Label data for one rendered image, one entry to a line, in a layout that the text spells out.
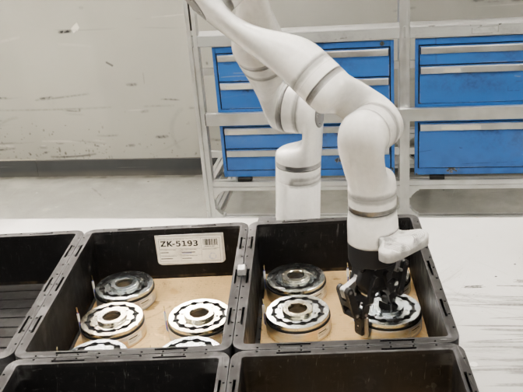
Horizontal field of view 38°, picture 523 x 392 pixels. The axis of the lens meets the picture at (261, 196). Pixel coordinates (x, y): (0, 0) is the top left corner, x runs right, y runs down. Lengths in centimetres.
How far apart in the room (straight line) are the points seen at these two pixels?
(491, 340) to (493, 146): 178
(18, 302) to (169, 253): 28
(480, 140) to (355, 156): 212
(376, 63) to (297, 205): 158
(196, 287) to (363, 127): 50
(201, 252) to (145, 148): 289
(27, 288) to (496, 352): 86
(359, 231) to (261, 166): 213
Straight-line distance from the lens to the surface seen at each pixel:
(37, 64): 432
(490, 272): 166
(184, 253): 139
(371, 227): 108
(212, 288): 136
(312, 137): 146
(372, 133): 102
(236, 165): 322
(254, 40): 108
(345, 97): 107
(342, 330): 122
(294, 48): 106
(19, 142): 452
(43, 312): 118
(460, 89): 307
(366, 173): 105
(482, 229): 185
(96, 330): 124
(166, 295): 136
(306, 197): 151
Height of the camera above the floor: 150
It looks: 23 degrees down
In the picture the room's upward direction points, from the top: 5 degrees counter-clockwise
